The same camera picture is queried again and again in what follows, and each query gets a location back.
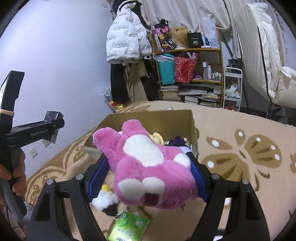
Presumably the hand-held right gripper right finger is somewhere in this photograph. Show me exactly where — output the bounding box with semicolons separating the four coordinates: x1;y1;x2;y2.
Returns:
185;152;271;241

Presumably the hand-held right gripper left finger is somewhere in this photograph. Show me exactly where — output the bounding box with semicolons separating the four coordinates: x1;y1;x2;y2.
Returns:
27;152;110;241

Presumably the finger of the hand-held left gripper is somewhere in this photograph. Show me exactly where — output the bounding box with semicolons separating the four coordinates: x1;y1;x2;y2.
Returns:
53;118;65;131

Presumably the purple-haired plush doll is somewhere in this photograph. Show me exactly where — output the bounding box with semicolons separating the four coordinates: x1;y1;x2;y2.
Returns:
168;136;192;153

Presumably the pink plush bear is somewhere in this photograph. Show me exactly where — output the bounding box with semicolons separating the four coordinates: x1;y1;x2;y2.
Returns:
92;119;199;212

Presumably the blond plush doll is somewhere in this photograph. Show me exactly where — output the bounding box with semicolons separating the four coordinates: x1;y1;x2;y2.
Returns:
149;132;165;146

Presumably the cardboard box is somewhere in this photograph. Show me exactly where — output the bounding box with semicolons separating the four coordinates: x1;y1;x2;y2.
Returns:
83;109;199;163

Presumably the person's left hand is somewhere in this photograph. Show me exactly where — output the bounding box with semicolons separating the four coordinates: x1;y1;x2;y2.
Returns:
0;151;27;197

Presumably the black and white plush toy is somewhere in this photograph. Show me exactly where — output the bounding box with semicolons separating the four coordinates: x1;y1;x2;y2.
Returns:
92;184;119;215

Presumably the beige patterned blanket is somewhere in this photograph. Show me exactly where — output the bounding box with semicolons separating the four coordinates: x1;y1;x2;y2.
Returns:
24;100;296;241

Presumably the green tissue pack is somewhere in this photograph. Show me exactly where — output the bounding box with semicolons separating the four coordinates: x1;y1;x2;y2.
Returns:
107;210;150;241

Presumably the colourful plastic bag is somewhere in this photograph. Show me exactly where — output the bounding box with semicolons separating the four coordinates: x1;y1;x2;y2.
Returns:
100;86;121;112

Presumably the black coat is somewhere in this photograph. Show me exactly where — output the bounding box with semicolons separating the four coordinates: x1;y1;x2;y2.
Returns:
110;62;130;103

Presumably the pile of magazines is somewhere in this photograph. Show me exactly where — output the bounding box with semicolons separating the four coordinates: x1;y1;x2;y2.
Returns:
179;83;221;107

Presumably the beige garment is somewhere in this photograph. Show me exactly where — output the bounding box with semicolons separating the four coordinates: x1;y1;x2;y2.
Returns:
124;62;148;103

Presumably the stack of books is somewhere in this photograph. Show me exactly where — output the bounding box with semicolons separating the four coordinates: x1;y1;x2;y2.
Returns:
160;85;180;100

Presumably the calico plush toy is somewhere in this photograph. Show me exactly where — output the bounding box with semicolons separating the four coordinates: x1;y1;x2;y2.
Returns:
225;79;241;99

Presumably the black tote bag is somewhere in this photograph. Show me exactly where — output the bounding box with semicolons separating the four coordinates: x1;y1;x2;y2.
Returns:
139;58;160;101

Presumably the white puffer jacket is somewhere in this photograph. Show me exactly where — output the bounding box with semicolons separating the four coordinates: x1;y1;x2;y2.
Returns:
106;3;152;64

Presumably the row of cosmetic bottles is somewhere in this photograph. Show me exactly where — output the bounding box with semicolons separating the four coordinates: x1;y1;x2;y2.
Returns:
202;61;222;80

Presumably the red gift bag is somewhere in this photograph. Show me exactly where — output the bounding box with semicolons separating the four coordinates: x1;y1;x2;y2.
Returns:
174;51;199;83

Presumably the teal bag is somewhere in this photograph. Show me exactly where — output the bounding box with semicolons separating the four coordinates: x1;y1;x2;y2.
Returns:
157;54;176;85

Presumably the white trolley cart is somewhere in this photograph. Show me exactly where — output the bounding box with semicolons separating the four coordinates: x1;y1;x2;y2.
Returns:
222;67;243;112

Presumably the wooden shelf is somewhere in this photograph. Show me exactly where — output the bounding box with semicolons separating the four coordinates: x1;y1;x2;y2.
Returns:
150;27;225;109

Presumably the pink printed bag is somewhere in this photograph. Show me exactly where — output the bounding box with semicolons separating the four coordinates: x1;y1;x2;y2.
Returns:
151;20;174;52

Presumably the black hat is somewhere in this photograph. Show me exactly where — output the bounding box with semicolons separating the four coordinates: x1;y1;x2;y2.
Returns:
112;0;142;10

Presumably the white padded chair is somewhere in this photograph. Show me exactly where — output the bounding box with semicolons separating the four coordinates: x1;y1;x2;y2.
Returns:
233;2;296;109

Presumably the black box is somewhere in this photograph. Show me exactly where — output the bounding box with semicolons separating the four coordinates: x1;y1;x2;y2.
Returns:
187;32;204;49

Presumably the blond wig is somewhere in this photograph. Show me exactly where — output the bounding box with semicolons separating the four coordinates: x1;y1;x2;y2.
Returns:
169;27;189;49

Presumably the white plastic bag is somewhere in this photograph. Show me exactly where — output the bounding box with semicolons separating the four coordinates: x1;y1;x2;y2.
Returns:
201;17;220;49

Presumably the floral curtain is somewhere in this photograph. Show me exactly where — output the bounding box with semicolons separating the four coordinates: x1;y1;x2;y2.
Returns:
139;0;289;67

